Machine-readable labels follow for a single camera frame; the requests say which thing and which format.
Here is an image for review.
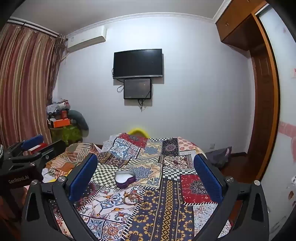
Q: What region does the purple heart-shaped tin box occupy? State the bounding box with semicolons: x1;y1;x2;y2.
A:
115;171;136;189

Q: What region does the patchwork printed blanket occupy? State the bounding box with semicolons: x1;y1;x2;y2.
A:
46;133;232;241

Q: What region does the striped curtain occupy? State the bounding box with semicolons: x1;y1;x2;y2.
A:
0;22;68;149

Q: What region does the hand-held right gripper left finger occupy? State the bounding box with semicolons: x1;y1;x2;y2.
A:
21;153;99;241

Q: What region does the white air conditioner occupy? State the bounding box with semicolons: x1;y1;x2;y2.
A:
67;25;107;53

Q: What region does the wooden door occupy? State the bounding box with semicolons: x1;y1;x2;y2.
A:
250;13;281;182

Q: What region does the black wall television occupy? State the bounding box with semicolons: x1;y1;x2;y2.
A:
112;49;164;80

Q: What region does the orange striped blanket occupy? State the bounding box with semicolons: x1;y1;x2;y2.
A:
45;142;102;177

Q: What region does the orange box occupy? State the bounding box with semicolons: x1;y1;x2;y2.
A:
49;118;71;128

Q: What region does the yellow plastic object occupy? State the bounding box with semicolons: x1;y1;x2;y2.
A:
128;127;149;136

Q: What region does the wooden overhead cabinet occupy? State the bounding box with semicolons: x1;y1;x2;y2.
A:
215;0;263;50

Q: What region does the curtain rail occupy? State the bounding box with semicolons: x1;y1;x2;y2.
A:
6;19;60;37

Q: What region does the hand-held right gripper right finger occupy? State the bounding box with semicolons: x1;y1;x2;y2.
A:
190;153;270;241

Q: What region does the pile of clutter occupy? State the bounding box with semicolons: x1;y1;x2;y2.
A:
46;98;71;121

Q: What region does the red braided bracelet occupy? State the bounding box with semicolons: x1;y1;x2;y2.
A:
123;193;142;207

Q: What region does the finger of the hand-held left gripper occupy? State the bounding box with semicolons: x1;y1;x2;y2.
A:
10;140;68;168
5;135;44;158

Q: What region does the small black wall screen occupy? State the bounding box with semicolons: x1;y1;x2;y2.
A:
123;78;152;100

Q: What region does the dark bag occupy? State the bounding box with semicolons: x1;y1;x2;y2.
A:
205;146;233;170

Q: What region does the white wardrobe sliding door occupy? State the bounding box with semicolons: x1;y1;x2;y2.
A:
258;8;296;234

